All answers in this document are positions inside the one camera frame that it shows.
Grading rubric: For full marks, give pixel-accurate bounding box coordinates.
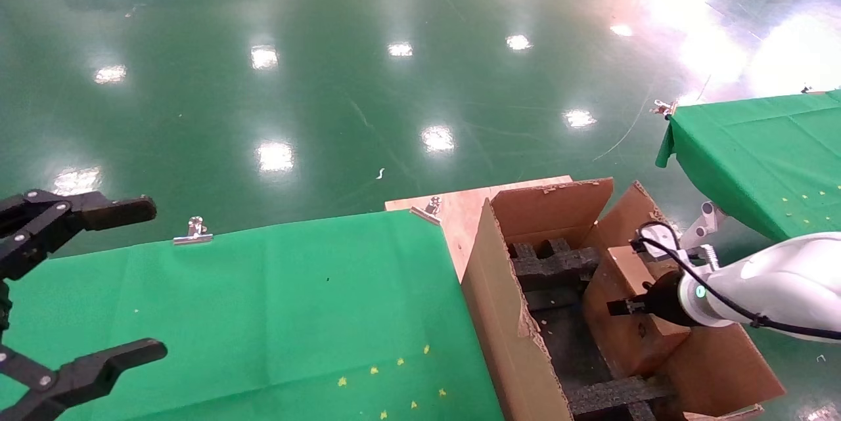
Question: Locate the open brown cardboard carton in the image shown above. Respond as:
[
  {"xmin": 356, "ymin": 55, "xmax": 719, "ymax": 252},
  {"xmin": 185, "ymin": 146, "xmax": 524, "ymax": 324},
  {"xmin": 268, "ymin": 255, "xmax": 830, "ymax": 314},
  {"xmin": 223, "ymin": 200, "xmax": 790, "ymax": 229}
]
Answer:
[{"xmin": 460, "ymin": 177, "xmax": 786, "ymax": 421}]

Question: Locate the small brown cardboard box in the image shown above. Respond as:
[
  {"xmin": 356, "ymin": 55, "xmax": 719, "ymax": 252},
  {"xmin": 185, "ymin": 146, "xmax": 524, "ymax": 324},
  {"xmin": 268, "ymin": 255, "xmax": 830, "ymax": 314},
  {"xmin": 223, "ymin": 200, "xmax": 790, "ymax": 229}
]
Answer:
[{"xmin": 581, "ymin": 246, "xmax": 692, "ymax": 379}]

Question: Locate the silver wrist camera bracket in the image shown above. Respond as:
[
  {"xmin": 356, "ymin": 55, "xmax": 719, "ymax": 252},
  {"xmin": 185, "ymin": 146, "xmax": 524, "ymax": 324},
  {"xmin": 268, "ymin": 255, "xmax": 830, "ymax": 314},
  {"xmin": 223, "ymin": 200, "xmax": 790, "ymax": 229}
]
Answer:
[{"xmin": 634, "ymin": 221, "xmax": 691, "ymax": 263}]

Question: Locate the black foam insert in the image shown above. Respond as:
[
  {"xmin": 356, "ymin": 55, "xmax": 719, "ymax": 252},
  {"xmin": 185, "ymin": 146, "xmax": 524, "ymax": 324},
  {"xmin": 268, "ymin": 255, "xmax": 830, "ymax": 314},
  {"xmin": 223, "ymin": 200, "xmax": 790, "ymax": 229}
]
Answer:
[
  {"xmin": 565, "ymin": 375, "xmax": 677, "ymax": 421},
  {"xmin": 509, "ymin": 237, "xmax": 602, "ymax": 313}
]

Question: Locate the white table frame bracket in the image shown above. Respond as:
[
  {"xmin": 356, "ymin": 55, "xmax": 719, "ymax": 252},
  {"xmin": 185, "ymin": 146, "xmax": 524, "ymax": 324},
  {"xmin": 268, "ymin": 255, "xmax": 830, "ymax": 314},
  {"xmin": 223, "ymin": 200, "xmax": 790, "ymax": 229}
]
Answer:
[{"xmin": 680, "ymin": 201, "xmax": 727, "ymax": 250}]

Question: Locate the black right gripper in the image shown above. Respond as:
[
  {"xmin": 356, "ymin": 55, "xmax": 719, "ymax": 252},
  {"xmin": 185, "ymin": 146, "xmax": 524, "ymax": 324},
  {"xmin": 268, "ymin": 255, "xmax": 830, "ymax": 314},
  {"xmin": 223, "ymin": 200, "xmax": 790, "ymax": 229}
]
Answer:
[{"xmin": 606, "ymin": 270, "xmax": 691, "ymax": 328}]

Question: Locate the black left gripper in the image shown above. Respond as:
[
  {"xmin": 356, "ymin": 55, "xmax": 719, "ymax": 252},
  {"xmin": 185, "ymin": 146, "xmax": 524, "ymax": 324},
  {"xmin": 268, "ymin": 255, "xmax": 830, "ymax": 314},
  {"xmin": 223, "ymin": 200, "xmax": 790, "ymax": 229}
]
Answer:
[{"xmin": 0, "ymin": 190, "xmax": 167, "ymax": 421}]

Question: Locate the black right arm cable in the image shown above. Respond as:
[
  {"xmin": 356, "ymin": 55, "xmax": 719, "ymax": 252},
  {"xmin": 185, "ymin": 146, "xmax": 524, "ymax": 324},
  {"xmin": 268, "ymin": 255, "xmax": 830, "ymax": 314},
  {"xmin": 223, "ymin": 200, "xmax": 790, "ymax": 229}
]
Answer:
[{"xmin": 641, "ymin": 221, "xmax": 841, "ymax": 338}]

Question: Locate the green tablecloth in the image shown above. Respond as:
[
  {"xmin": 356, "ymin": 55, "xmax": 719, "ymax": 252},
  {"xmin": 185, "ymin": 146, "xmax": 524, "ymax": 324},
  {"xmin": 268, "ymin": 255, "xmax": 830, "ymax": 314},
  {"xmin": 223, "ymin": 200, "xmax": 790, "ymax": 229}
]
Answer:
[
  {"xmin": 0, "ymin": 210, "xmax": 503, "ymax": 421},
  {"xmin": 655, "ymin": 89, "xmax": 841, "ymax": 242}
]

